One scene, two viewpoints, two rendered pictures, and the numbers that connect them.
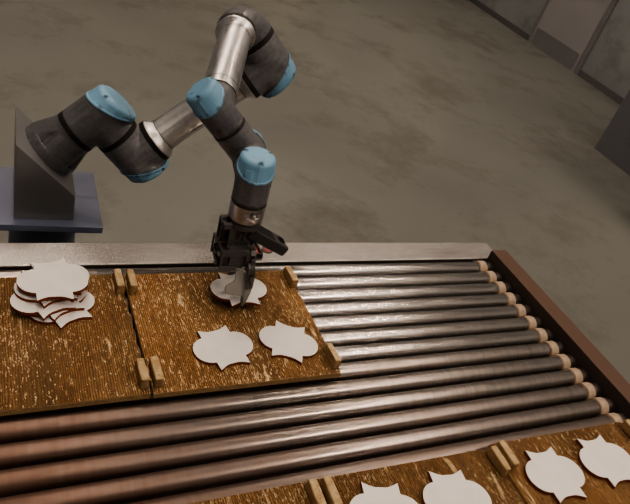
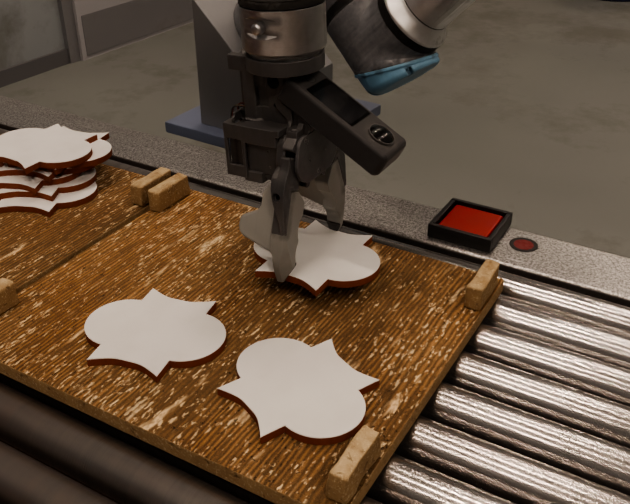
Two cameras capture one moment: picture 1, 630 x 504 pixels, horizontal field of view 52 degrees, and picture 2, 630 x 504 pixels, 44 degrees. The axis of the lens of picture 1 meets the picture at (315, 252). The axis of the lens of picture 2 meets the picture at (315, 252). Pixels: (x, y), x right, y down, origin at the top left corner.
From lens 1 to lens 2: 113 cm
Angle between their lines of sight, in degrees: 53
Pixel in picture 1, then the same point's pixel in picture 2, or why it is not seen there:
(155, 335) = (90, 269)
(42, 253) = (143, 146)
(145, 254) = not seen: hidden behind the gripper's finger
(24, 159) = (202, 22)
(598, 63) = not seen: outside the picture
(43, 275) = (42, 136)
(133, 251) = not seen: hidden behind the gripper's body
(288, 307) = (405, 335)
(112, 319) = (73, 227)
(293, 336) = (322, 382)
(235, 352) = (158, 347)
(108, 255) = (220, 170)
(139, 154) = (365, 32)
